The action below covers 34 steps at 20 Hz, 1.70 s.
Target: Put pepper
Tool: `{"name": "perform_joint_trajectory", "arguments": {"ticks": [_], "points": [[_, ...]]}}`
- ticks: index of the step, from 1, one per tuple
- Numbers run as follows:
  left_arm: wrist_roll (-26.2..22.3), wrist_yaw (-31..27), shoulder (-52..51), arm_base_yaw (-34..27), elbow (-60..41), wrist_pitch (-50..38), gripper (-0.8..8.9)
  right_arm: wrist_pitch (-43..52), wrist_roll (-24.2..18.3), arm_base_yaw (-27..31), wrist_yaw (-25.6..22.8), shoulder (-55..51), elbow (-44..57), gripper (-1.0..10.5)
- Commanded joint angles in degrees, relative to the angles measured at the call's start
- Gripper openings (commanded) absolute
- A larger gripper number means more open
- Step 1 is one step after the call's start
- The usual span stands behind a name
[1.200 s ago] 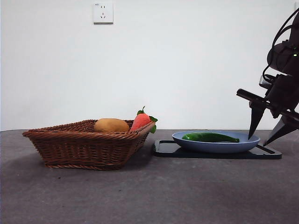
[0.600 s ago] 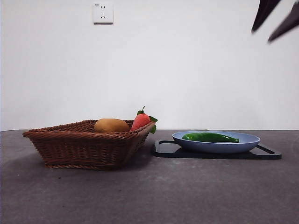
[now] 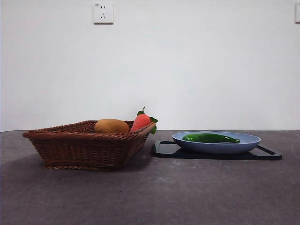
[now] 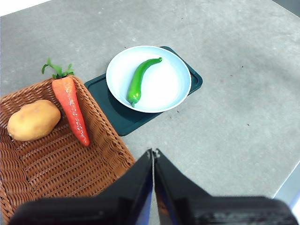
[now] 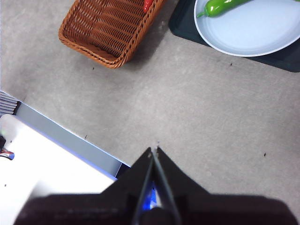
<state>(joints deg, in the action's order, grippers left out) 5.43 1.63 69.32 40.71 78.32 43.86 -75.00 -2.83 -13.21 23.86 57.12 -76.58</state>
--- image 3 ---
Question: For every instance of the black rectangular tray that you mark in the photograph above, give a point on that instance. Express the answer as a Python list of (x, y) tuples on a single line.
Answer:
[(168, 153)]

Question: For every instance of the yellow-brown potato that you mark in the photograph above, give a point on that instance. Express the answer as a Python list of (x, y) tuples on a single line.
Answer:
[(111, 126)]

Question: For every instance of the orange carrot with green leaves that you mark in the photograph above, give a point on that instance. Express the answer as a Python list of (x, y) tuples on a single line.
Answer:
[(140, 123)]

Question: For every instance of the white wall socket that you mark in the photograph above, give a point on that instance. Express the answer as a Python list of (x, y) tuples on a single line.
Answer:
[(103, 13)]

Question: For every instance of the white wall plate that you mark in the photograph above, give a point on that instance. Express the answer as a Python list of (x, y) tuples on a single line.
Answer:
[(297, 12)]

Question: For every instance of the blue round plate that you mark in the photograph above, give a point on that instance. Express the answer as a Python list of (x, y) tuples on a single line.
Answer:
[(215, 147)]

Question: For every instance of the green chili pepper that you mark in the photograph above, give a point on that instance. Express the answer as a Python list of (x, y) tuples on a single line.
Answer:
[(206, 137)]

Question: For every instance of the brown wicker basket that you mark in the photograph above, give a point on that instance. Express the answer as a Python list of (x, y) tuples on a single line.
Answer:
[(79, 150)]

